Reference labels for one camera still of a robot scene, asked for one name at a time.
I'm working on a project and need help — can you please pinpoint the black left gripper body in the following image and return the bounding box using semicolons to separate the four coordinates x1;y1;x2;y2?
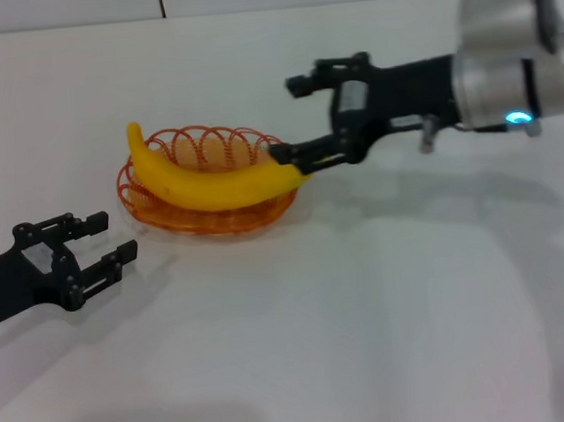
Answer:
0;234;85;338

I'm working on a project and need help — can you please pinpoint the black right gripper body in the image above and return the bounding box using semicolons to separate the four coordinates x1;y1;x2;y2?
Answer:
324;52;465;165

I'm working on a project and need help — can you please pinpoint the yellow banana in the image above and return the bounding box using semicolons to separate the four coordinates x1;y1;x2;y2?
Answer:
124;107;318;220

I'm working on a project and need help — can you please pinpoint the orange wire fruit basket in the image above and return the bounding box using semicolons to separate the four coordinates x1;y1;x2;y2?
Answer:
110;115;315;249

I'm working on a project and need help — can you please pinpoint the silver connector plug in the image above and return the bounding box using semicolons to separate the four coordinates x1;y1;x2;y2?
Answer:
416;112;443;155

